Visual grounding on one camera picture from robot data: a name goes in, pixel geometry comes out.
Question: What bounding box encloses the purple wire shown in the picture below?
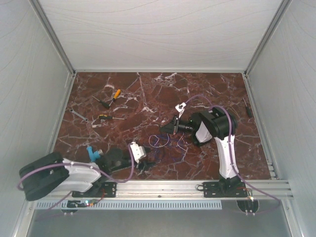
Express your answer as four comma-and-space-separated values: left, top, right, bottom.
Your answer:
149, 134, 188, 161

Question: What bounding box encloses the small black screwdriver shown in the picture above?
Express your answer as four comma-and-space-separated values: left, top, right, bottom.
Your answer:
243, 98, 253, 118

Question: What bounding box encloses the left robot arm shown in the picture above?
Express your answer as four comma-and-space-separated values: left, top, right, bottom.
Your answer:
17, 143, 156, 201

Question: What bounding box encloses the grey slotted cable duct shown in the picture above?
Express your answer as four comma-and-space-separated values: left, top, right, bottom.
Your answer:
34, 199, 222, 210

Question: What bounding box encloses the silver ratchet wrench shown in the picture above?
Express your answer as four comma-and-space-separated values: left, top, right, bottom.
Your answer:
70, 109, 88, 122

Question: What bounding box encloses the yellow black phillips screwdriver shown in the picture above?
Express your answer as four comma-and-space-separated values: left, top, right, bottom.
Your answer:
98, 115, 125, 120

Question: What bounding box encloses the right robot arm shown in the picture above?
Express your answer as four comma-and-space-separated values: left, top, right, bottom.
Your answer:
159, 106, 241, 197

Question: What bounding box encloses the blue wire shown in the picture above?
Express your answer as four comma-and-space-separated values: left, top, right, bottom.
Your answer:
153, 138, 188, 161

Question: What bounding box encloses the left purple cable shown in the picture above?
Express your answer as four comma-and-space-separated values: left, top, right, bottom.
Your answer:
16, 145, 136, 220

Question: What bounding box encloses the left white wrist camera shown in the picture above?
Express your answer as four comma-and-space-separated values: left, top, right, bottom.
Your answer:
129, 142, 147, 164

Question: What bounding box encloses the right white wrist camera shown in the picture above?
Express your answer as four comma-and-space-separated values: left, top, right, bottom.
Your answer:
175, 102, 187, 119

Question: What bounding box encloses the yellow handled flat screwdriver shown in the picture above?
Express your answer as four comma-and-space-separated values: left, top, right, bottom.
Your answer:
109, 89, 121, 106

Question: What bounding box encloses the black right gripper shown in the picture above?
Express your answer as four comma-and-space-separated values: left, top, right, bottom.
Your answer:
158, 115, 194, 135

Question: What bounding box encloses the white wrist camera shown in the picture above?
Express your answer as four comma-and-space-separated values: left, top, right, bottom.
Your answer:
129, 142, 147, 164
175, 102, 187, 119

